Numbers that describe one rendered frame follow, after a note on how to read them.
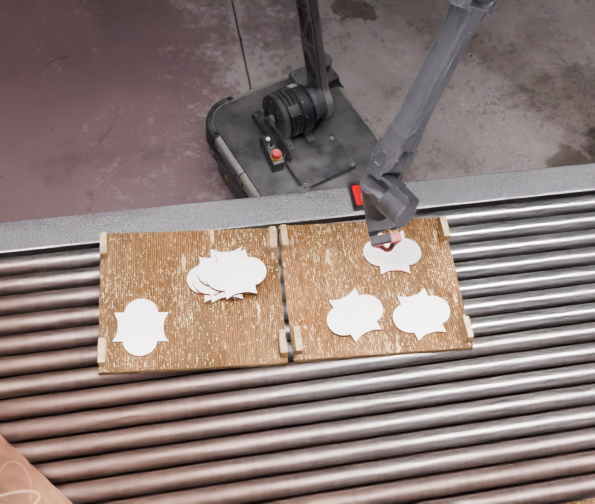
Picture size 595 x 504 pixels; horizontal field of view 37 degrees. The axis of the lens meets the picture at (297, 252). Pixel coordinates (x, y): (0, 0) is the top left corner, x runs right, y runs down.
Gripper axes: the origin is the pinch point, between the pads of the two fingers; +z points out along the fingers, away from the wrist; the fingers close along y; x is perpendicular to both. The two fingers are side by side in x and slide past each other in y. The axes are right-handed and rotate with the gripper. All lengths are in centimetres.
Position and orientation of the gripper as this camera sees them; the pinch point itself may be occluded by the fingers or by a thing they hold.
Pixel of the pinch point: (384, 231)
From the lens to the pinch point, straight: 203.0
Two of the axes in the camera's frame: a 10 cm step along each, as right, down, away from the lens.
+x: -9.7, 2.1, 1.0
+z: 2.0, 4.9, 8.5
